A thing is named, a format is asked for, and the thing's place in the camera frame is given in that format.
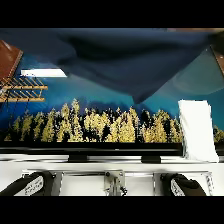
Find white folded garment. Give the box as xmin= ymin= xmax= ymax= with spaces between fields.
xmin=177 ymin=99 xmax=220 ymax=164

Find dark blue garment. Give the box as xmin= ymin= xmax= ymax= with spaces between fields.
xmin=0 ymin=28 xmax=214 ymax=105

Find silver frame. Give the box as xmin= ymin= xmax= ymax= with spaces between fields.
xmin=0 ymin=153 xmax=224 ymax=197

